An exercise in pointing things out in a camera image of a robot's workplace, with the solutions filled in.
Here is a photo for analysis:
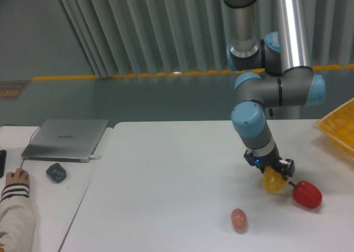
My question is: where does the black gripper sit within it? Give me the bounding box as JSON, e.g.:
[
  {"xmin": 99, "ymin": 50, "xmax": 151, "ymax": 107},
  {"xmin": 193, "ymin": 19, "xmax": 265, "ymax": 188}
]
[{"xmin": 243, "ymin": 146, "xmax": 295, "ymax": 180}]

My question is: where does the yellow bell pepper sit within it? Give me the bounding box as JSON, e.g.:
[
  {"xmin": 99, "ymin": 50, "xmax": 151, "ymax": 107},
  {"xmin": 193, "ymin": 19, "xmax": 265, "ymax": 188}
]
[{"xmin": 262, "ymin": 166, "xmax": 286, "ymax": 193}]

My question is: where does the white striped sleeve forearm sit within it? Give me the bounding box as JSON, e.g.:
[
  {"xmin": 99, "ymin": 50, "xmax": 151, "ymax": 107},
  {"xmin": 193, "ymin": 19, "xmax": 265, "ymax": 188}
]
[{"xmin": 1, "ymin": 183, "xmax": 35, "ymax": 252}]

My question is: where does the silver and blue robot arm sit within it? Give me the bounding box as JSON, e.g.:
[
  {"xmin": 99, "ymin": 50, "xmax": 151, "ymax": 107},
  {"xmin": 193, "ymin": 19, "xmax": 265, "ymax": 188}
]
[{"xmin": 221, "ymin": 0, "xmax": 326, "ymax": 179}]

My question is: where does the red bell pepper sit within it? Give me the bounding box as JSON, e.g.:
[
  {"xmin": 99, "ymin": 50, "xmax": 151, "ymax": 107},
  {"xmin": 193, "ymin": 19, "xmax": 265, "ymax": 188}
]
[{"xmin": 288, "ymin": 181, "xmax": 322, "ymax": 209}]

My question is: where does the yellow plastic basket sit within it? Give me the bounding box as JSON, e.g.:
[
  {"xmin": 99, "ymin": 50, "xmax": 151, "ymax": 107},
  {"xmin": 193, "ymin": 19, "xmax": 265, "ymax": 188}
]
[{"xmin": 313, "ymin": 98, "xmax": 353, "ymax": 157}]

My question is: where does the person's hand on mouse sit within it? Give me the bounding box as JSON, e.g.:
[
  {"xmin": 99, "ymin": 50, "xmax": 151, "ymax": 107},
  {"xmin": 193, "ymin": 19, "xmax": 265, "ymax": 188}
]
[{"xmin": 6, "ymin": 168, "xmax": 30, "ymax": 186}]

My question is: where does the brown egg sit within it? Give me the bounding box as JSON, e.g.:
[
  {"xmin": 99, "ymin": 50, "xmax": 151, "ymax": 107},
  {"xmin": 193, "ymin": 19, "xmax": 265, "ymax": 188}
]
[{"xmin": 231, "ymin": 208, "xmax": 247, "ymax": 230}]

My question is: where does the white laptop plug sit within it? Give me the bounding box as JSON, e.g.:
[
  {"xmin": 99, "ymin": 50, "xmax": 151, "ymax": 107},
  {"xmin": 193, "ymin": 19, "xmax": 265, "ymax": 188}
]
[{"xmin": 90, "ymin": 155, "xmax": 101, "ymax": 160}]

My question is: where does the white pleated curtain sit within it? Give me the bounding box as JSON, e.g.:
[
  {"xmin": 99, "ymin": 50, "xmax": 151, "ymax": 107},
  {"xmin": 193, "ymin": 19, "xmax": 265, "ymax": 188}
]
[{"xmin": 59, "ymin": 0, "xmax": 353, "ymax": 78}]

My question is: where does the dark grey small device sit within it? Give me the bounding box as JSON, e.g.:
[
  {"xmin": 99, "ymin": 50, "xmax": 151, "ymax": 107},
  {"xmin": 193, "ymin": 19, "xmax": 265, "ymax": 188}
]
[{"xmin": 46, "ymin": 163, "xmax": 67, "ymax": 183}]

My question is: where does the silver laptop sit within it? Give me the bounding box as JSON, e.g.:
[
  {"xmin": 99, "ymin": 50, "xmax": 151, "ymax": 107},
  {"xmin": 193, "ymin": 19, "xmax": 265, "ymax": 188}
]
[{"xmin": 21, "ymin": 119, "xmax": 108, "ymax": 162}]

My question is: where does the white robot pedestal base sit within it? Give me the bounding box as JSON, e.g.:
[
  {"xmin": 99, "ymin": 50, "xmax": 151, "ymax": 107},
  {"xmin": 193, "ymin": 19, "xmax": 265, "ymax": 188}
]
[{"xmin": 266, "ymin": 106, "xmax": 300, "ymax": 120}]

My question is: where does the grey mouse cable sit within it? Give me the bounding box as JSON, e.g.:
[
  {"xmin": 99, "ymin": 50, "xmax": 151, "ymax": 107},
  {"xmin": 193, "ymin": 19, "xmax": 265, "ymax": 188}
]
[{"xmin": 0, "ymin": 124, "xmax": 42, "ymax": 169}]

